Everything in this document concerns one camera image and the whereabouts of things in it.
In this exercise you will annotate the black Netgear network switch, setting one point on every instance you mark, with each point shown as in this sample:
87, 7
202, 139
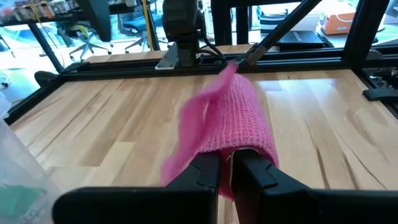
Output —
300, 39

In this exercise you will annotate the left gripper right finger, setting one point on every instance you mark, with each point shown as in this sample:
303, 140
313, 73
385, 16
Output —
295, 205

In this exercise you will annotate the green bandage pack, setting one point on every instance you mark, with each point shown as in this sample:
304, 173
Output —
18, 202

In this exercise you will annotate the black aluminium table frame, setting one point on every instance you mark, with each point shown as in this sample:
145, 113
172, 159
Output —
124, 70

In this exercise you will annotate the clear plastic storage box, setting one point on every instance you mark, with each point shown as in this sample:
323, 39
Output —
18, 161

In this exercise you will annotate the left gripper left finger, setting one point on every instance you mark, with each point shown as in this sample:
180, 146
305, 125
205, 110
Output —
155, 205

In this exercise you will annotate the blue office chair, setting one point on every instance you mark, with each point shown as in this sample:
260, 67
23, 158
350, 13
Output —
140, 26

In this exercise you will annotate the pink elastic bandage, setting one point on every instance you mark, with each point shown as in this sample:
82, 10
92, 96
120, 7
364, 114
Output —
236, 118

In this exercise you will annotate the orange case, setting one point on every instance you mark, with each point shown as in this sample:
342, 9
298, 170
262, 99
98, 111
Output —
337, 25

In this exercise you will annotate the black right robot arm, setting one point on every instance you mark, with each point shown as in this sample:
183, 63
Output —
182, 21

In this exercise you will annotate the green office chair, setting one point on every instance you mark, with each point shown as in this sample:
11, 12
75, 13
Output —
84, 34

